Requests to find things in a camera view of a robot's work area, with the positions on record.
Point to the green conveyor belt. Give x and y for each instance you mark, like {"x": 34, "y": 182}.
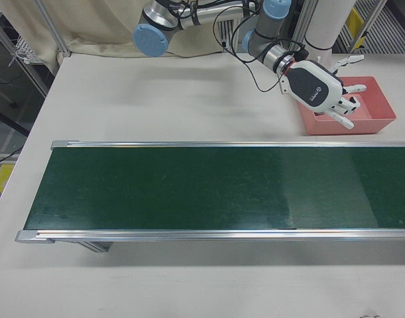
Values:
{"x": 189, "y": 189}

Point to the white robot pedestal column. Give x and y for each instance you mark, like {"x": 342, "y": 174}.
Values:
{"x": 324, "y": 26}

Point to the pink plastic box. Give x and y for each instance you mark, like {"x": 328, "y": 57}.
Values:
{"x": 374, "y": 109}

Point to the white grey robot hand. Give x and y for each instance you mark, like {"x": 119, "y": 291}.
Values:
{"x": 311, "y": 84}

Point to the aluminium corner post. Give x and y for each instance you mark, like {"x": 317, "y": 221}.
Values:
{"x": 53, "y": 30}

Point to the beige curtain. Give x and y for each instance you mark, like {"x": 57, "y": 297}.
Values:
{"x": 96, "y": 26}

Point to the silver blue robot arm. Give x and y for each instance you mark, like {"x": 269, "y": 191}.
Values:
{"x": 208, "y": 15}

